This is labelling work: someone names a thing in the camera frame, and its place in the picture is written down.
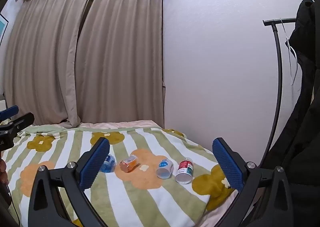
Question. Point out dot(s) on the white cup red label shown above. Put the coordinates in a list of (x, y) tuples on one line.
[(184, 170)]

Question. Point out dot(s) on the striped floral blanket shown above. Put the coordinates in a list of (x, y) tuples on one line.
[(150, 197)]

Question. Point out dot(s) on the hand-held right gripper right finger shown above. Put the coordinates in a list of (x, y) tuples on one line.
[(228, 164)]

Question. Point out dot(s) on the black coat rack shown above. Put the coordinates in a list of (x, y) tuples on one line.
[(279, 72)]

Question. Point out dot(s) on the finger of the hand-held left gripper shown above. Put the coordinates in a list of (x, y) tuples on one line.
[(21, 120), (10, 111)]

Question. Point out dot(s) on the framed wall picture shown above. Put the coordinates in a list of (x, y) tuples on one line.
[(3, 27)]

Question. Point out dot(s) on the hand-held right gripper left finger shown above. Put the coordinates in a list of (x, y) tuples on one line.
[(94, 164)]

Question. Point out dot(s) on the black coat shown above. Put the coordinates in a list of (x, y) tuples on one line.
[(306, 129)]

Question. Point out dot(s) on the white cup blue label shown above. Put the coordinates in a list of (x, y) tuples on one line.
[(165, 168)]

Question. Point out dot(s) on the beige curtain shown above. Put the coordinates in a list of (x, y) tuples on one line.
[(42, 62), (120, 54)]

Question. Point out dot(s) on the person's left hand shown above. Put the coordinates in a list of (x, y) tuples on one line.
[(3, 170)]

